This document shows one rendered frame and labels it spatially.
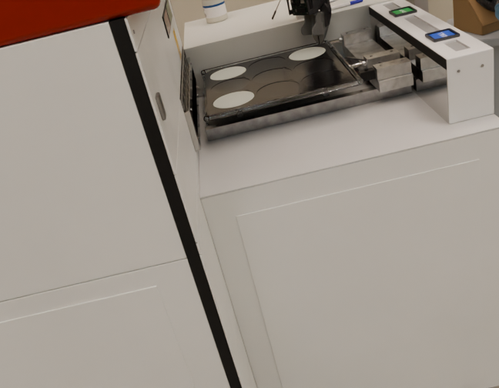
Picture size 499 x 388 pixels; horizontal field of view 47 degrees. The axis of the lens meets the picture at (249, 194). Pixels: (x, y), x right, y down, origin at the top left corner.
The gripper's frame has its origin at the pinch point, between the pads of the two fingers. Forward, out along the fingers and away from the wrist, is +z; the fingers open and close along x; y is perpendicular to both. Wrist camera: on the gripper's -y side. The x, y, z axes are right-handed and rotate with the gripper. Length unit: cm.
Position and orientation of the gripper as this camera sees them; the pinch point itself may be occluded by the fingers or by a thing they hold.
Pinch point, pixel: (321, 38)
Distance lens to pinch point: 163.6
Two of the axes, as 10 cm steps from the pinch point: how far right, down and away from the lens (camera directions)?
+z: 2.1, 8.5, 4.8
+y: -6.8, 4.8, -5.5
